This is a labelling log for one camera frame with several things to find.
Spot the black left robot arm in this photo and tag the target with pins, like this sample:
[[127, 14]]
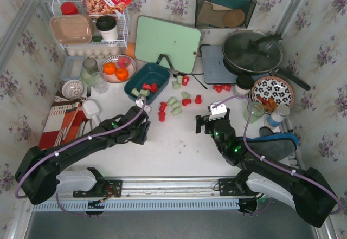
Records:
[[38, 171]]

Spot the green capsule cluster top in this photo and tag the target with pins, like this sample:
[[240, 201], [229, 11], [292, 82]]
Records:
[[171, 101]]

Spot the green glass jar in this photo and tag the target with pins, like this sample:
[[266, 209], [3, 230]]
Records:
[[255, 110]]

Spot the red capsule cluster bottom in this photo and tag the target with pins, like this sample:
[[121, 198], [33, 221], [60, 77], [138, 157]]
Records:
[[162, 116]]

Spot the flower pattern plate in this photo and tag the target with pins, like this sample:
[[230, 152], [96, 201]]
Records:
[[272, 87]]

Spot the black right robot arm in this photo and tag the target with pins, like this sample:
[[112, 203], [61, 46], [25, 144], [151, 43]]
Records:
[[306, 191]]

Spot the blue grey oven mitt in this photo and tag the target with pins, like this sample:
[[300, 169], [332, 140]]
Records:
[[276, 146]]

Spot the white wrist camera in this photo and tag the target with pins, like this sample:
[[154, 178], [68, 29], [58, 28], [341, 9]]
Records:
[[140, 103], [217, 111]]

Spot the green tinted glass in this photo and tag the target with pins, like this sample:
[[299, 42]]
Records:
[[89, 67]]

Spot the green capsule cluster lower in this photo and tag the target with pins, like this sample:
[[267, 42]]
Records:
[[176, 111]]

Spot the white plastic scoop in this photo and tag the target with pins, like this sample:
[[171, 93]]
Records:
[[91, 111]]

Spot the grey induction cooker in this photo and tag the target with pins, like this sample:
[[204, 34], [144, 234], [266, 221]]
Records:
[[214, 69]]

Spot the clear glass cup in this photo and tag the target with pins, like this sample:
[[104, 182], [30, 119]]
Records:
[[99, 82]]

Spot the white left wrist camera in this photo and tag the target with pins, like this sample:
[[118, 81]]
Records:
[[140, 103]]

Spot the green capsule cluster middle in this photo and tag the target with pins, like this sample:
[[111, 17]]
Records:
[[176, 104]]

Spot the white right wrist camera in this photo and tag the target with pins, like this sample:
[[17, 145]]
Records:
[[217, 111]]

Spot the paper coffee cup black lid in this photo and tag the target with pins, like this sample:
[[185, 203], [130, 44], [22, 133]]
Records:
[[244, 84]]

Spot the green capsule cluster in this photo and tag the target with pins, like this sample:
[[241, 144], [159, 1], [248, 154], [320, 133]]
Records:
[[171, 101], [176, 104], [185, 95], [176, 111]]

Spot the metal fork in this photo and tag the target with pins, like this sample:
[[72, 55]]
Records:
[[88, 92]]

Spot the blue white bottle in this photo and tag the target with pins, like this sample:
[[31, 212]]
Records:
[[278, 116]]

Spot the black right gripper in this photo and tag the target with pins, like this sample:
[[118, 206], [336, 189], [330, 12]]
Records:
[[202, 124]]

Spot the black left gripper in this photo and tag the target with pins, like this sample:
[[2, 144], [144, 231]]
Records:
[[146, 131]]

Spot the orange fruit behind board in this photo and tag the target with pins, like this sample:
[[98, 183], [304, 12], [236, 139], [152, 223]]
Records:
[[130, 50]]

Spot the white strainer bowl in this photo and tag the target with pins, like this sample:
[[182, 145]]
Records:
[[72, 89]]

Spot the red capsule cluster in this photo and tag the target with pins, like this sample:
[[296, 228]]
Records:
[[162, 116], [198, 99], [186, 102], [163, 106]]

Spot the teal storage basket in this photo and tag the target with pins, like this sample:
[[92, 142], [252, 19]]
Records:
[[149, 73]]

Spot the green capsule upper cluster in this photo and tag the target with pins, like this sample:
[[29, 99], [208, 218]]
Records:
[[185, 95]]

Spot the glass fruit plate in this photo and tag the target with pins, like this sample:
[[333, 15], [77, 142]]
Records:
[[119, 68]]

